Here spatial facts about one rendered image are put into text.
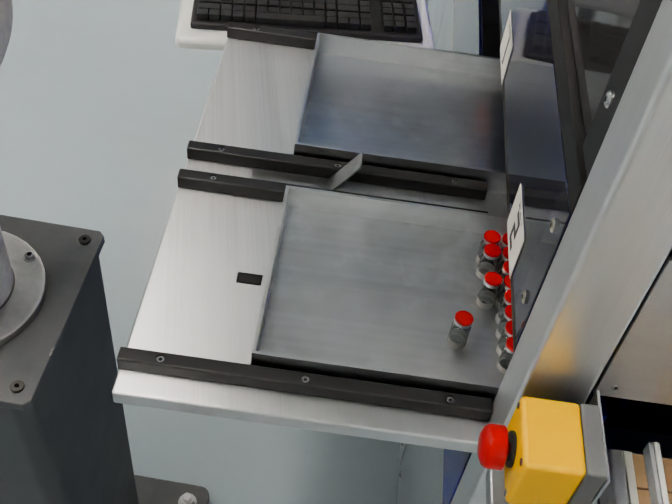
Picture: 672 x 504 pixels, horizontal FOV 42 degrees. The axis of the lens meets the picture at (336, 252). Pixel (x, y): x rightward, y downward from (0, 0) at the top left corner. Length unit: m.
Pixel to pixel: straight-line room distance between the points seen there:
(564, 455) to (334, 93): 0.70
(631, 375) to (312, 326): 0.36
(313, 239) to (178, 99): 1.66
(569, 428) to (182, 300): 0.46
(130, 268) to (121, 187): 0.29
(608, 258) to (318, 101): 0.68
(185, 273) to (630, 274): 0.54
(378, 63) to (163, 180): 1.17
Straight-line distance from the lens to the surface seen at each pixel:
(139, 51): 2.90
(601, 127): 0.72
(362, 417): 0.94
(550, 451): 0.78
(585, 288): 0.73
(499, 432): 0.80
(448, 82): 1.36
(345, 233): 1.10
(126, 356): 0.95
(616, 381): 0.83
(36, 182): 2.47
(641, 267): 0.71
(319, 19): 1.55
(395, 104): 1.30
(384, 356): 0.98
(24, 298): 1.06
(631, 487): 0.91
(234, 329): 0.99
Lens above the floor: 1.68
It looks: 48 degrees down
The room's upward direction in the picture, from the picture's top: 8 degrees clockwise
